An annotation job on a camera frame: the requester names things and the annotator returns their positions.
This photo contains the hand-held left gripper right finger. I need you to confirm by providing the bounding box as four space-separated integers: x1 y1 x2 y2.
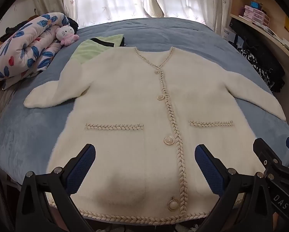
195 144 274 232

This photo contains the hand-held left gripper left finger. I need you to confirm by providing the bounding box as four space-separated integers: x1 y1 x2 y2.
15 143 97 232

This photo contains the cream fuzzy braided cardigan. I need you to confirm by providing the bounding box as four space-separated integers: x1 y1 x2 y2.
23 46 287 223

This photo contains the black clothes pile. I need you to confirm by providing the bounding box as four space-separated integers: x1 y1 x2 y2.
229 18 286 92

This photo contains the black white patterned cloth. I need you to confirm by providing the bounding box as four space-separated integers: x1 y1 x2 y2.
237 48 285 93

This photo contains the beige striped bedsheet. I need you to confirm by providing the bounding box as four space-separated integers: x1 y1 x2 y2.
0 82 22 129

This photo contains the light green black-trimmed garment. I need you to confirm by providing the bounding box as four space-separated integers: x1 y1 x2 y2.
71 34 126 65

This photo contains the blue plush bed blanket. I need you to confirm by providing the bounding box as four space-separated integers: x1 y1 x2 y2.
0 17 289 226

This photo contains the white cardboard box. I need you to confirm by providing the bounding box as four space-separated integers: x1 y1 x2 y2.
220 26 237 43

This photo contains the blue floral white quilt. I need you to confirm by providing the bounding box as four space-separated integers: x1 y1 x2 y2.
0 12 70 90

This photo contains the pink drawer organizer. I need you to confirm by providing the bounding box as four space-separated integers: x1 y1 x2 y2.
238 5 271 26

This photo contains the white pink cat plush toy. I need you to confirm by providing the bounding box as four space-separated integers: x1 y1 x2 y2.
56 24 80 46

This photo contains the black knit cloth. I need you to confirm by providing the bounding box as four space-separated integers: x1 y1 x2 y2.
62 16 79 33

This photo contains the dark cloth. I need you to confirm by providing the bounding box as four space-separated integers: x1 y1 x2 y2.
5 16 39 36

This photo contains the white leaf print curtain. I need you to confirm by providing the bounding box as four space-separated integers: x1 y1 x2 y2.
155 0 232 32
31 0 168 29

